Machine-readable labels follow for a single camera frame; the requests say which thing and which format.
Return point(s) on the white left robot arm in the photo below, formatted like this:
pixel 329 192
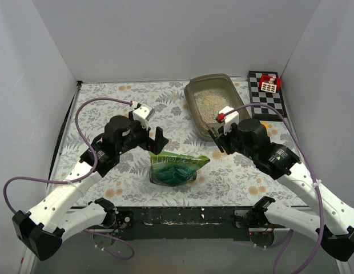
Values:
pixel 47 225

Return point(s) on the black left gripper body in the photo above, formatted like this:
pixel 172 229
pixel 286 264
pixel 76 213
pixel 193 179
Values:
pixel 150 140

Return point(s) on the red white toy block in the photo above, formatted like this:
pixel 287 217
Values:
pixel 270 84

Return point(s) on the yellow plastic scoop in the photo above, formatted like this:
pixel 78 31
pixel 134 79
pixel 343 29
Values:
pixel 265 125

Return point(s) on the green cat litter bag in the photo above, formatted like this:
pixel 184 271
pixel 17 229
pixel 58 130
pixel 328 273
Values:
pixel 172 170

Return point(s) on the black white chessboard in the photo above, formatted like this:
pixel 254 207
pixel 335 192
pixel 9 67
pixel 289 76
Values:
pixel 273 99

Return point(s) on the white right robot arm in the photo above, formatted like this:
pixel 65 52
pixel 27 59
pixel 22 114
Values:
pixel 284 166

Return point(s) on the grey litter box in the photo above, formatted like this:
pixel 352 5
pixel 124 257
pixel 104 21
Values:
pixel 206 96

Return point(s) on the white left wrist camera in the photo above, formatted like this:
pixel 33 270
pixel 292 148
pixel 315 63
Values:
pixel 142 113

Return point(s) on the floral table mat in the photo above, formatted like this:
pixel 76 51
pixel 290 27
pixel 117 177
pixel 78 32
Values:
pixel 227 180

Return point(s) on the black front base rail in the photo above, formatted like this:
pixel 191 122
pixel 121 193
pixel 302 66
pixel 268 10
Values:
pixel 146 223

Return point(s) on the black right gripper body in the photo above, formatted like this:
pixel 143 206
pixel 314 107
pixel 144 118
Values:
pixel 220 140

